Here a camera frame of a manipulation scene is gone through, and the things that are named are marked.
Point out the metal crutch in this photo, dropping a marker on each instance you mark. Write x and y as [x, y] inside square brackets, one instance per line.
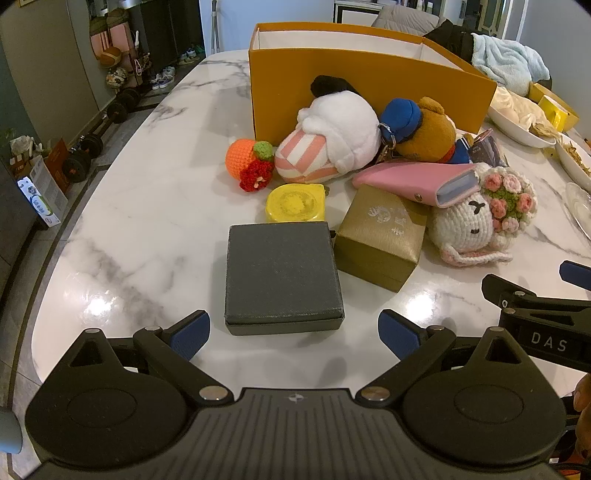
[214, 25]

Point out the gold gift box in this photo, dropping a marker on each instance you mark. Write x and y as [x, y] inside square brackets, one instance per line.
[378, 240]

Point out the orange cardboard box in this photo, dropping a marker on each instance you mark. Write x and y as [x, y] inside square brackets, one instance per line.
[286, 92]

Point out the black dumbbell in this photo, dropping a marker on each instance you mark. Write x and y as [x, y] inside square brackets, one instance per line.
[81, 159]
[122, 105]

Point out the brown bear plush blue hat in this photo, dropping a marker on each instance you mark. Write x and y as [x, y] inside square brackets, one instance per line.
[425, 134]

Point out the dark cabinet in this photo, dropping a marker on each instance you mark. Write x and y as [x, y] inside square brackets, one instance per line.
[161, 32]

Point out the basketball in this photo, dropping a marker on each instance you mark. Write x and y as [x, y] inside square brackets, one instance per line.
[111, 56]

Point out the pair of white blue sneakers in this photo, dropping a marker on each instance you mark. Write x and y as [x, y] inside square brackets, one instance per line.
[162, 77]

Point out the patterned ball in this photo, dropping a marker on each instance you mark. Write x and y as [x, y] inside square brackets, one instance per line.
[116, 77]

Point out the light blue fleece blanket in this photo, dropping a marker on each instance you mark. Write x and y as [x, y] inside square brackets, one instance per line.
[508, 60]

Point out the folded flatbread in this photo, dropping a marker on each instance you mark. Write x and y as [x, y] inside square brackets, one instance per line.
[533, 115]

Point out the white oval bowl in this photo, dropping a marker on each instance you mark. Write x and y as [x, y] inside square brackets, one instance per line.
[512, 129]

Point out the pair of white green sneakers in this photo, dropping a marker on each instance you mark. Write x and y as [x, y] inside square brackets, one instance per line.
[190, 54]

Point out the white cabinet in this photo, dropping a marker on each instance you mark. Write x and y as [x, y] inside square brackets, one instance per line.
[358, 11]

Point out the white pink striped plush toy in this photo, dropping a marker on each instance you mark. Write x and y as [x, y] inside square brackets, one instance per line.
[341, 120]

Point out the crochet orange with red flower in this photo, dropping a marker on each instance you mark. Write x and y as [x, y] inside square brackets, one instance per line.
[240, 157]

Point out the white printed carton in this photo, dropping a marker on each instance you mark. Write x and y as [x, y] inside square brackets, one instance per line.
[44, 194]

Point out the black jacket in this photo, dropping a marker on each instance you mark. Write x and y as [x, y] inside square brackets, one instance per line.
[450, 39]

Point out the dark grey square box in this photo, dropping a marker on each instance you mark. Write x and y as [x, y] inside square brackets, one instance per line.
[281, 272]

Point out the red paper bag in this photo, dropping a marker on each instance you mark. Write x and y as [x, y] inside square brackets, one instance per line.
[57, 159]

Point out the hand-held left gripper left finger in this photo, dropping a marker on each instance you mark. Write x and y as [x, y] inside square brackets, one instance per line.
[191, 334]

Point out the white crochet bunny with flowers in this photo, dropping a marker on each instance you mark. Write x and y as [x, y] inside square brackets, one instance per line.
[466, 221]

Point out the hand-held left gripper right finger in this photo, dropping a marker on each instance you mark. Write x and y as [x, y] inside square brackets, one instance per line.
[397, 334]

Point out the grey down jacket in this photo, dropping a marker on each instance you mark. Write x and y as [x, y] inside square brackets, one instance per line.
[401, 18]

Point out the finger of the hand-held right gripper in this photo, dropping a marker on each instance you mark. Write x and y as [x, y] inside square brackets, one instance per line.
[577, 272]
[517, 288]

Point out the clear glass dish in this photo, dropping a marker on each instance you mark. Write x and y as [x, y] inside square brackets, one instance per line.
[579, 207]

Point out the crumpled white paper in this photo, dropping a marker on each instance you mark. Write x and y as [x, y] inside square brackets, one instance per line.
[19, 146]

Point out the white bowl with fries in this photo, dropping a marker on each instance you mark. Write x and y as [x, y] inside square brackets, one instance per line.
[570, 166]

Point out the person's right hand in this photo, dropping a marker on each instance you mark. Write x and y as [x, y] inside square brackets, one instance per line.
[584, 392]

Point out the yellow mug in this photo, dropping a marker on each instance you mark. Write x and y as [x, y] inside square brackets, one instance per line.
[556, 113]

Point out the pink wallet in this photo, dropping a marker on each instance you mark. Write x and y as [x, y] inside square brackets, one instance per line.
[406, 177]

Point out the pile of fried potato strips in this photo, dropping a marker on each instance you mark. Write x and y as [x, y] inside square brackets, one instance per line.
[579, 154]

